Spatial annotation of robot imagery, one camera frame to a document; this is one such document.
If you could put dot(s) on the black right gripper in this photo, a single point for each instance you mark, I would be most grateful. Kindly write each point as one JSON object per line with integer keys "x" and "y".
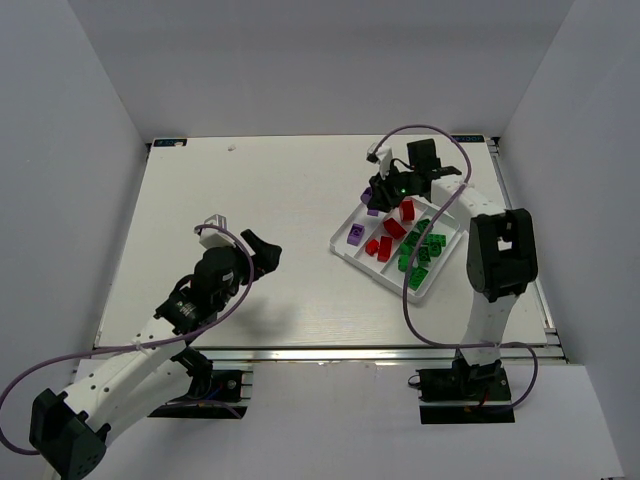
{"x": 382, "y": 189}

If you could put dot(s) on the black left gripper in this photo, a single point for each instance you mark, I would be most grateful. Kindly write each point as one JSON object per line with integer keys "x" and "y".
{"x": 247, "y": 257}

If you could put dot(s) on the red lego brick top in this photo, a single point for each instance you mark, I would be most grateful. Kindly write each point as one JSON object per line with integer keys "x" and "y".
{"x": 394, "y": 228}

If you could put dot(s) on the purple arch lego brick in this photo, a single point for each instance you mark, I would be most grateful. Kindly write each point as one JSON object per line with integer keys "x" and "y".
{"x": 355, "y": 234}

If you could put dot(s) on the red and green lego stack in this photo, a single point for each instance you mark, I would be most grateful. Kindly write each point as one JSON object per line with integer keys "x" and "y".
{"x": 385, "y": 249}

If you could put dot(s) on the small red lego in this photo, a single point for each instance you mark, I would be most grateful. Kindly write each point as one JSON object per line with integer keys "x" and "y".
{"x": 372, "y": 247}

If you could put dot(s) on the green 2x2 lego brick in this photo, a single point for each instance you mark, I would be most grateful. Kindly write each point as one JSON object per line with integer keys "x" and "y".
{"x": 423, "y": 256}

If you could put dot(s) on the green 2x4 lego plate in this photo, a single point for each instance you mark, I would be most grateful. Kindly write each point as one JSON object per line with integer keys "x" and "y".
{"x": 436, "y": 239}

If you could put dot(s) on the small green lego brick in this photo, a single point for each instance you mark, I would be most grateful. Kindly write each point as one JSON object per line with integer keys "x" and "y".
{"x": 416, "y": 284}

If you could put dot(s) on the purple paw print lego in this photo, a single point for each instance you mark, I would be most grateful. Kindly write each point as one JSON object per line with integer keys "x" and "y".
{"x": 366, "y": 196}

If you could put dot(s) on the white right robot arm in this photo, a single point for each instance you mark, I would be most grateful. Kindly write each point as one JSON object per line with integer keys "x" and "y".
{"x": 501, "y": 256}

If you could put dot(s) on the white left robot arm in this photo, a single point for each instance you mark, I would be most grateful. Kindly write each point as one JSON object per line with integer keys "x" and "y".
{"x": 72, "y": 429}

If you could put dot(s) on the white three-compartment tray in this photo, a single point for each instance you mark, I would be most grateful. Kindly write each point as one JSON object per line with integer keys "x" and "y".
{"x": 387, "y": 274}

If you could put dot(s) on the blue label right corner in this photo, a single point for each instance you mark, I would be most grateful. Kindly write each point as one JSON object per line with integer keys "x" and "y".
{"x": 469, "y": 138}

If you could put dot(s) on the blue label corner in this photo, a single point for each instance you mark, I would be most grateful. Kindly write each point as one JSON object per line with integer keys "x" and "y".
{"x": 469, "y": 138}
{"x": 169, "y": 142}

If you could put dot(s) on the blue label left corner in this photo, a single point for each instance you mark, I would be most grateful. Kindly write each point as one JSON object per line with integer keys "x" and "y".
{"x": 169, "y": 142}

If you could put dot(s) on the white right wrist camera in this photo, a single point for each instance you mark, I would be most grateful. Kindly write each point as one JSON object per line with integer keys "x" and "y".
{"x": 382, "y": 156}

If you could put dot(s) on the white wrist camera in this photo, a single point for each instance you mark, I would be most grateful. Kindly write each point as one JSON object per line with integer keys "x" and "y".
{"x": 382, "y": 156}
{"x": 213, "y": 233}

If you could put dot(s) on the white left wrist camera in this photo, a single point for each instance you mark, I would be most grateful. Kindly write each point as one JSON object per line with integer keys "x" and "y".
{"x": 213, "y": 233}

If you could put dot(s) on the aluminium table edge rail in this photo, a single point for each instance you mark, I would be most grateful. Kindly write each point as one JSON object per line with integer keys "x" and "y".
{"x": 328, "y": 354}

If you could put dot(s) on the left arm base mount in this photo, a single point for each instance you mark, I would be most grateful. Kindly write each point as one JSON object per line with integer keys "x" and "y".
{"x": 215, "y": 392}

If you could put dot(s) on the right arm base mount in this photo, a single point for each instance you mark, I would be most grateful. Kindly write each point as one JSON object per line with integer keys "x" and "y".
{"x": 463, "y": 394}

